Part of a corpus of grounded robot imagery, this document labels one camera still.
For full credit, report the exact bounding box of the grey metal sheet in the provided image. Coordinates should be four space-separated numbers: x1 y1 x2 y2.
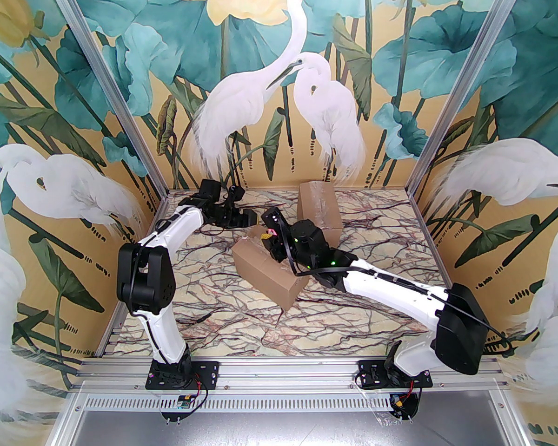
51 411 531 446

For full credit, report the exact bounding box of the aluminium frame post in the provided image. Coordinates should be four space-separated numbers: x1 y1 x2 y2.
41 0 172 194
408 0 525 195

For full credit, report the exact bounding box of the aluminium side rail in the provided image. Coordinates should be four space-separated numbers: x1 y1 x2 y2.
94 191 172 359

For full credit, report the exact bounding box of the perforated metal strip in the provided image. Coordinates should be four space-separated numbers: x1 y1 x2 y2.
72 391 517 413

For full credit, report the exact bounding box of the aluminium frame rail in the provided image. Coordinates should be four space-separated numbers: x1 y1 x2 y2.
74 356 507 394

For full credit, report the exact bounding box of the brown cardboard box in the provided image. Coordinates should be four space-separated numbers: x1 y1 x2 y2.
297 181 344 246
232 236 308 313

